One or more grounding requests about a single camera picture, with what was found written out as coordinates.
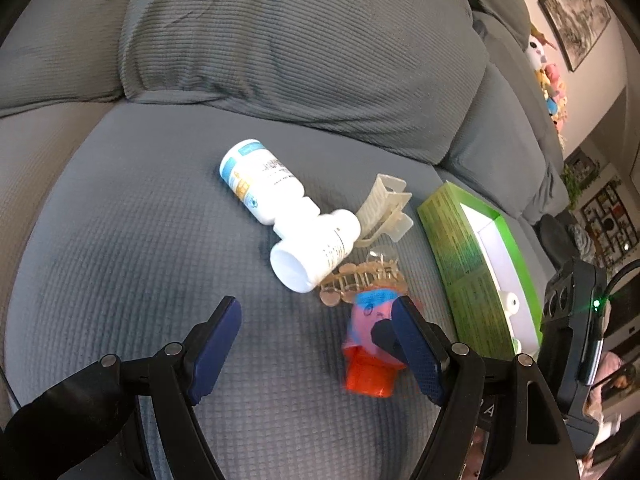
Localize pink toy orange base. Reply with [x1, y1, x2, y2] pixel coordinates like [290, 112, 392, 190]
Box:
[343, 288, 407, 398]

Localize black round object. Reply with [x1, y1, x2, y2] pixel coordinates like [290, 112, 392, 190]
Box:
[535, 214, 579, 270]

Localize black framed wall picture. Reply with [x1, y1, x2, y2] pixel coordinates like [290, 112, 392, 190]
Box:
[538, 0, 612, 72]

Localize white roll in box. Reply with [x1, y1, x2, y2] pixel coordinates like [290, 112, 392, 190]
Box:
[499, 290, 521, 318]

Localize plain white pill bottle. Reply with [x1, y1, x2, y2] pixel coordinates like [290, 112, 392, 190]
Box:
[270, 209, 361, 294]

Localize grey sofa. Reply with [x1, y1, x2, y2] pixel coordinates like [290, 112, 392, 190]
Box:
[0, 0, 572, 480]

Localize colourful plush toys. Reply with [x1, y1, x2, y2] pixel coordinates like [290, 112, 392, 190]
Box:
[525, 25, 567, 134]

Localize black cable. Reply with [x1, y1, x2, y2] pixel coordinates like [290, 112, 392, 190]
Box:
[602, 258, 640, 311]

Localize beige hair claw clip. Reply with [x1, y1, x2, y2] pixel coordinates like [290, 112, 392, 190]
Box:
[355, 174, 413, 248]

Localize large grey back cushion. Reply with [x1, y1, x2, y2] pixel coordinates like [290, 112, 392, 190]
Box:
[118, 0, 488, 164]

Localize green potted plant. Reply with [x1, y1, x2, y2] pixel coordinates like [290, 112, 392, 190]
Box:
[561, 148, 600, 209]

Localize brown beaded hair clip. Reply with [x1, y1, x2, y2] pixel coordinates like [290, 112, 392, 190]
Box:
[319, 252, 408, 307]

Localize black tracker camera box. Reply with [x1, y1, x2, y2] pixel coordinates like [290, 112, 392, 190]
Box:
[537, 258, 606, 458]

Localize white bottle blue label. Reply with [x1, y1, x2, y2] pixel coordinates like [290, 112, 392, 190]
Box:
[219, 139, 320, 226]

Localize green cardboard box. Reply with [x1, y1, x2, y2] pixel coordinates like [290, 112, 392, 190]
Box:
[418, 182, 542, 360]

